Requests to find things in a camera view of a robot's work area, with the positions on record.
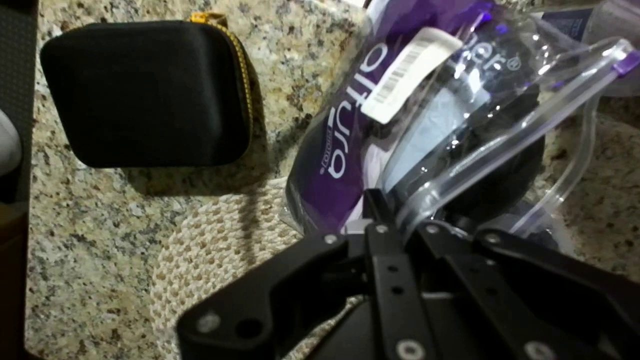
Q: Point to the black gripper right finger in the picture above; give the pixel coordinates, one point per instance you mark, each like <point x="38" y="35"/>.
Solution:
<point x="530" y="302"/>

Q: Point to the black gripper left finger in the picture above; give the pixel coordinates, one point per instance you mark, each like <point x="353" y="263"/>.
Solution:
<point x="366" y="279"/>

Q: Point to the purple plastic bag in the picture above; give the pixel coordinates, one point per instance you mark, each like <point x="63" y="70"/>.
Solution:
<point x="445" y="114"/>

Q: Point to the woven round placemat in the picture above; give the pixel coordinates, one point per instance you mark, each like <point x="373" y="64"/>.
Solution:
<point x="219" y="242"/>

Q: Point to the black zippered case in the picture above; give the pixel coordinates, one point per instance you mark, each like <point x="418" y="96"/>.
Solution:
<point x="150" y="95"/>

